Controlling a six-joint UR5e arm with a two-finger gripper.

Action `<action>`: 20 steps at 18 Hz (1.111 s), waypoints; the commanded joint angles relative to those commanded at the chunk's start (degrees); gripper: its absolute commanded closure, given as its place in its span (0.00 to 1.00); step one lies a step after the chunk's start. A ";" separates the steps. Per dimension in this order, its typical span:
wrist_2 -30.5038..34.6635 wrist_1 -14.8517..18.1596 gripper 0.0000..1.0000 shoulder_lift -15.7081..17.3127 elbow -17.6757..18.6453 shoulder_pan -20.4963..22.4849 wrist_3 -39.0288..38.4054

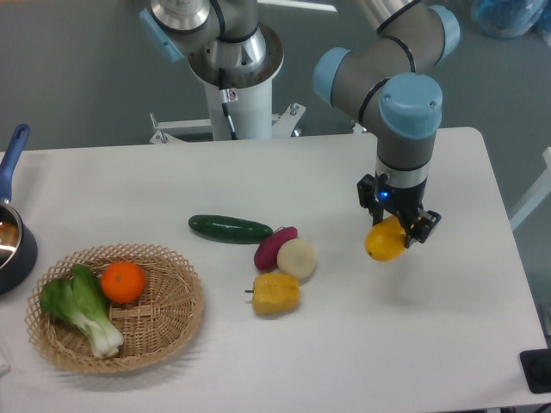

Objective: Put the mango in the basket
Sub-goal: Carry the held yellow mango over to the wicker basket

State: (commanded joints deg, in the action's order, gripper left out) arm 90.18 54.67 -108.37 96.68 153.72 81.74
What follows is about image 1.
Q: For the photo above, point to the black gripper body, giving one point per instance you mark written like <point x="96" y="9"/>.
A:
<point x="403" y="203"/>

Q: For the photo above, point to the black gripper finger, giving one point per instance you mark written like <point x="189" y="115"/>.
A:
<point x="368" y="199"/>
<point x="420" y="229"/>

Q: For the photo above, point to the yellow mango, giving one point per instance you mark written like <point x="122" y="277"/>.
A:
<point x="386" y="241"/>

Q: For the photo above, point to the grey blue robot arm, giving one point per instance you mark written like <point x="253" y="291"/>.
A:
<point x="385" y="89"/>

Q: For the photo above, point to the woven wicker basket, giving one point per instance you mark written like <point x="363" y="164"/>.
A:
<point x="155" y="326"/>

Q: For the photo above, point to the white round onion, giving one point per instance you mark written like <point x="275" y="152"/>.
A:
<point x="297" y="257"/>

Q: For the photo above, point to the purple sweet potato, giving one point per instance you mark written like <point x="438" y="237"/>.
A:
<point x="265" y="257"/>

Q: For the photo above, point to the yellow bell pepper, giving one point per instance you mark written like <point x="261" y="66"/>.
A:
<point x="273" y="293"/>

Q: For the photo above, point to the dark green cucumber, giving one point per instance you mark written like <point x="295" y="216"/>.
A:
<point x="228" y="229"/>

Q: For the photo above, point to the black device at edge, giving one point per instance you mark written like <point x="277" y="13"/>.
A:
<point x="536" y="369"/>

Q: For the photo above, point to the blue plastic bag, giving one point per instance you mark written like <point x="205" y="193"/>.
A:
<point x="506" y="19"/>

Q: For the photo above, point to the orange fruit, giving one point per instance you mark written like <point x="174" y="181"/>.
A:
<point x="122" y="282"/>

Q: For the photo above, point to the green bok choy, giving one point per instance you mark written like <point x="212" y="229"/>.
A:
<point x="79" y="301"/>

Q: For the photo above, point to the white frame at right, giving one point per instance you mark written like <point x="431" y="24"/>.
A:
<point x="533" y="197"/>

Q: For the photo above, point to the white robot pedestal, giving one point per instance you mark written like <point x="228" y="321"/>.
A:
<point x="233" y="114"/>

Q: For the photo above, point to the dark pot blue handle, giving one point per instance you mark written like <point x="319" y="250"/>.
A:
<point x="19" y="248"/>

